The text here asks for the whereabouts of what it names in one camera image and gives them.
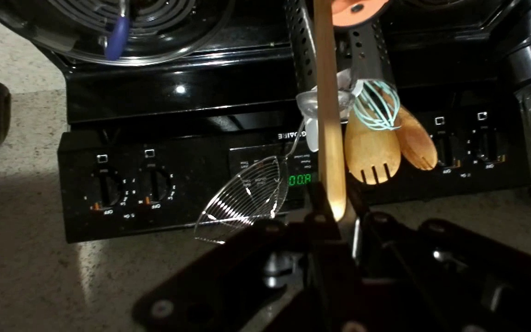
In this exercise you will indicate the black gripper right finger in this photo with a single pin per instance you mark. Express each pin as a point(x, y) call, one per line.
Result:
point(442, 277)

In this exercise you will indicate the wooden slotted spoon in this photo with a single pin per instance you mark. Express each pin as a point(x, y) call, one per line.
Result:
point(372, 157)

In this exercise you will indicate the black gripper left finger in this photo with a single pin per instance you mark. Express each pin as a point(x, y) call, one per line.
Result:
point(221, 289)

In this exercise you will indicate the metal utensil holder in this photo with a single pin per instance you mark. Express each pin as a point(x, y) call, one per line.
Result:
point(357, 48)

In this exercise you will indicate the wooden spatula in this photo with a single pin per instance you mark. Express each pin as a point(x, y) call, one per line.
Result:
point(330, 138)

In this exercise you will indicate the glass lid blue handle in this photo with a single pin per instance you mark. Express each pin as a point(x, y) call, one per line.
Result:
point(123, 29)

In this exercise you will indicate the teal whisk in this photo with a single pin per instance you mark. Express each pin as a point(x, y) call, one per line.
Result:
point(374, 103)

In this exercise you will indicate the plain wooden spoon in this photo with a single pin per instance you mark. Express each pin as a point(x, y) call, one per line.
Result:
point(415, 142)

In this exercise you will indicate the black electric stove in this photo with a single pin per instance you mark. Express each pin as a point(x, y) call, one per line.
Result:
point(206, 87)

